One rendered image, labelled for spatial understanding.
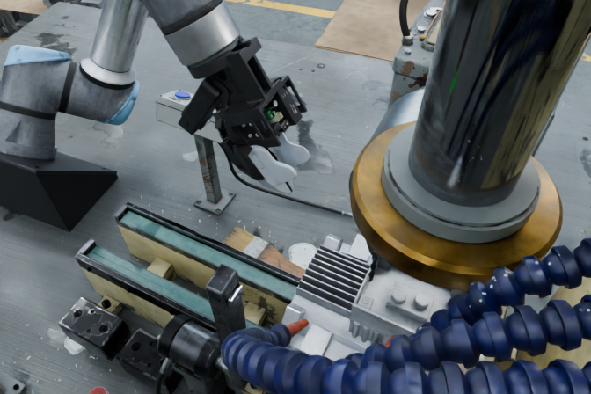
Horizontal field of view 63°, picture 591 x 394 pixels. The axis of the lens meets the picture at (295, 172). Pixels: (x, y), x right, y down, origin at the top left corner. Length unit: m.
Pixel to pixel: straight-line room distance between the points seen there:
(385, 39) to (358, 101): 1.57
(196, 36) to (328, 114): 0.84
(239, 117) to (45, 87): 0.66
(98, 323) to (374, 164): 0.64
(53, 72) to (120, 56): 0.14
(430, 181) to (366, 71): 1.12
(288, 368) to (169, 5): 0.38
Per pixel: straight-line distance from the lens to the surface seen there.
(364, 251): 0.70
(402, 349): 0.25
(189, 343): 0.68
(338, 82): 1.44
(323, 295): 0.63
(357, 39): 2.90
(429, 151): 0.38
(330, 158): 1.20
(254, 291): 0.87
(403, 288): 0.62
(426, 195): 0.40
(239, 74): 0.53
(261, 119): 0.53
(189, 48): 0.53
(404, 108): 0.83
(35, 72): 1.14
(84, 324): 0.95
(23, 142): 1.15
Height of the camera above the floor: 1.65
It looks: 47 degrees down
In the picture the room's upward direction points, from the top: straight up
